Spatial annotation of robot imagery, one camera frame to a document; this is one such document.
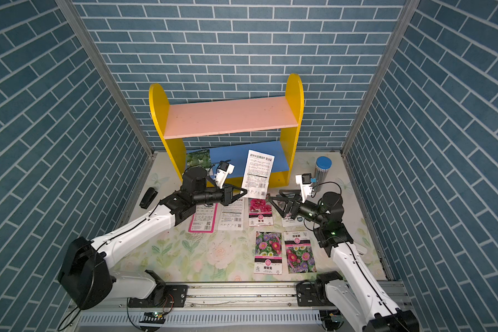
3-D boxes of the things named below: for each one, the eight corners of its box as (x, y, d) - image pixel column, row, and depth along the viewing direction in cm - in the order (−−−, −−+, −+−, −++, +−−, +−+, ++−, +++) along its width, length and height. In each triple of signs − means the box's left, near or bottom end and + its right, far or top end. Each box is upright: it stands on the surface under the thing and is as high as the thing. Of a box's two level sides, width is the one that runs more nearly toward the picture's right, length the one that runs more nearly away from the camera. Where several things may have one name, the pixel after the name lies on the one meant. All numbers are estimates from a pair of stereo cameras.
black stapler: (141, 208, 99) (138, 204, 96) (151, 191, 106) (148, 186, 103) (148, 209, 99) (145, 205, 96) (158, 191, 105) (155, 187, 103)
